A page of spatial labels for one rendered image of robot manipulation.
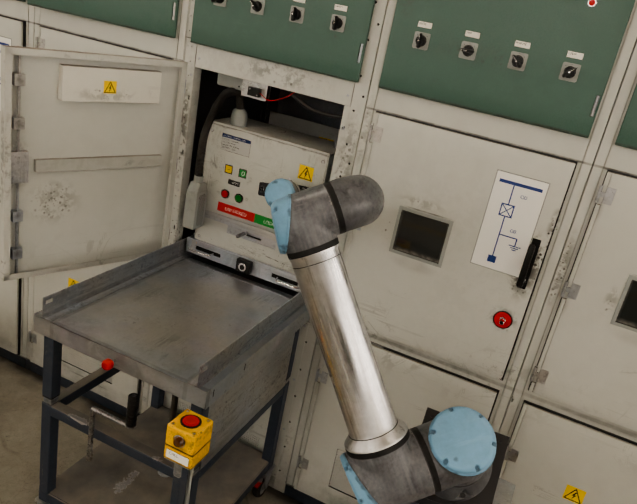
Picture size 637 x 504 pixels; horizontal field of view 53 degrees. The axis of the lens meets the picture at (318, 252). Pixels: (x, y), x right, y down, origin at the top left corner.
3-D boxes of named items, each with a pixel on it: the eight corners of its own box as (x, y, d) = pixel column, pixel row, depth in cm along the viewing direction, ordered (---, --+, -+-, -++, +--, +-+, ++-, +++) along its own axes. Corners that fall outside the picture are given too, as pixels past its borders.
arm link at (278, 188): (269, 216, 189) (258, 184, 188) (276, 214, 201) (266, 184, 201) (299, 205, 188) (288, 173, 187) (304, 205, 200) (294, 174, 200)
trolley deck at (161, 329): (205, 409, 173) (208, 391, 171) (33, 330, 193) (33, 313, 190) (309, 320, 232) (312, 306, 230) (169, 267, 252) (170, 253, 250)
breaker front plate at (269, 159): (303, 282, 233) (327, 156, 216) (192, 242, 249) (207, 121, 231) (304, 281, 234) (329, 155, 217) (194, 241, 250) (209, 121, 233)
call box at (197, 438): (190, 472, 149) (195, 436, 145) (162, 458, 151) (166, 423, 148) (209, 453, 156) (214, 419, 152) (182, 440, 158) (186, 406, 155)
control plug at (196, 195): (192, 230, 235) (198, 185, 228) (181, 226, 236) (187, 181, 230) (204, 225, 241) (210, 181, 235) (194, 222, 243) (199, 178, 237)
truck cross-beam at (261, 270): (307, 295, 234) (310, 281, 231) (185, 250, 251) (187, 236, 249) (313, 291, 238) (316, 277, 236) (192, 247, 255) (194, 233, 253)
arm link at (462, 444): (500, 473, 150) (513, 459, 135) (433, 499, 149) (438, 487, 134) (472, 413, 158) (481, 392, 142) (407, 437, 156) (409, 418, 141)
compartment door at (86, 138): (-5, 273, 211) (-4, 42, 184) (160, 247, 256) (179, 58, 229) (3, 281, 207) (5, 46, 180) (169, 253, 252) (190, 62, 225)
